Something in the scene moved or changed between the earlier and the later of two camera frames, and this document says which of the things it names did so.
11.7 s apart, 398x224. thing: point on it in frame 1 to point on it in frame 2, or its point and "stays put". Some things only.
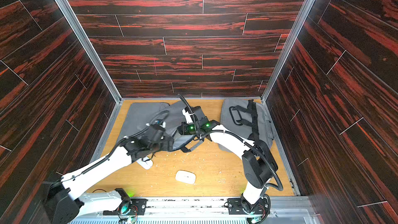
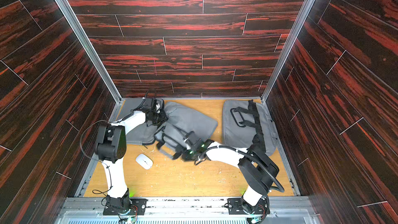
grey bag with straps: x=245 y=119 stays put
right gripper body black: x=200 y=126 to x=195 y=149
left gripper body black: x=163 y=145 to x=159 y=118
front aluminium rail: x=281 y=210 stays put
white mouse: x=146 y=164 stays put
